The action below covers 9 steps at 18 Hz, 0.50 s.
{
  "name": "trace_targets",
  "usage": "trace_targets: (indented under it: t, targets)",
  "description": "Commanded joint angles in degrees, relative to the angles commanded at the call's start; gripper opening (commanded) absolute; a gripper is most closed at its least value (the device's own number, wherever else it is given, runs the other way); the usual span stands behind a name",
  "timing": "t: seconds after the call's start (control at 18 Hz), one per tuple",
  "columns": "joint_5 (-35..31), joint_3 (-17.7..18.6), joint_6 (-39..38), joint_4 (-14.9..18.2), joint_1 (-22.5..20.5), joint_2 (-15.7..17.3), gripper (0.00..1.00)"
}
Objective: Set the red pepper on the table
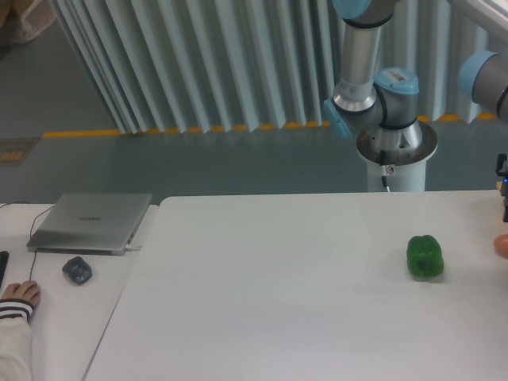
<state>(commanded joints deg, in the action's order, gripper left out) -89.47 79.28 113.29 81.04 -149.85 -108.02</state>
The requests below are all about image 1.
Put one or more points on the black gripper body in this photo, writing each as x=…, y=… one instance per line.
x=501, y=171

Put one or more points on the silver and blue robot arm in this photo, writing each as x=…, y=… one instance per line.
x=382, y=105

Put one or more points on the white sleeved forearm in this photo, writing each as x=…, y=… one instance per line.
x=16, y=340

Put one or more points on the green bell pepper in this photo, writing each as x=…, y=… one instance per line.
x=424, y=257

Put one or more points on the person's hand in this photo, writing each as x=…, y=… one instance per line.
x=27, y=292

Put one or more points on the orange round fruit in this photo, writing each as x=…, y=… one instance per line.
x=501, y=245

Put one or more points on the pleated white curtain partition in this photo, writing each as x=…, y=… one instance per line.
x=200, y=65

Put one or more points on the silver closed laptop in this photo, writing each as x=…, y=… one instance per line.
x=88, y=223

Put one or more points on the dark grey earbuds case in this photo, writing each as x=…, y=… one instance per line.
x=77, y=270

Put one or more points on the black keyboard edge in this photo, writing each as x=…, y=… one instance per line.
x=4, y=259

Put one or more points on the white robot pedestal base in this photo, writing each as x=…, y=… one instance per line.
x=405, y=178

